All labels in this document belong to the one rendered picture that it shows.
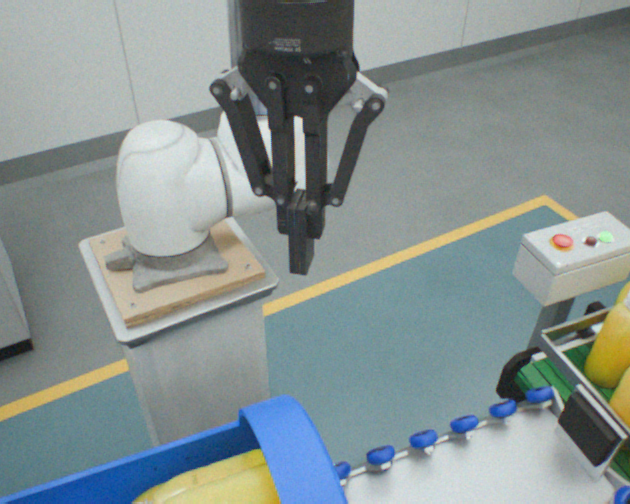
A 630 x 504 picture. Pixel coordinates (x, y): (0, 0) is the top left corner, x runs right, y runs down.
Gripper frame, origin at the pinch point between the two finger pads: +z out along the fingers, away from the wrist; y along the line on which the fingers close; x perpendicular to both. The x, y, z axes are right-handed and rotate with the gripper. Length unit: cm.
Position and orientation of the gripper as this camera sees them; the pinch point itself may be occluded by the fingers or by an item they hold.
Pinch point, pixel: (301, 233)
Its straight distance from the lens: 50.9
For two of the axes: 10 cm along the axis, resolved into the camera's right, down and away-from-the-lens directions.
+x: 2.4, -6.2, 7.5
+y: 9.7, 1.5, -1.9
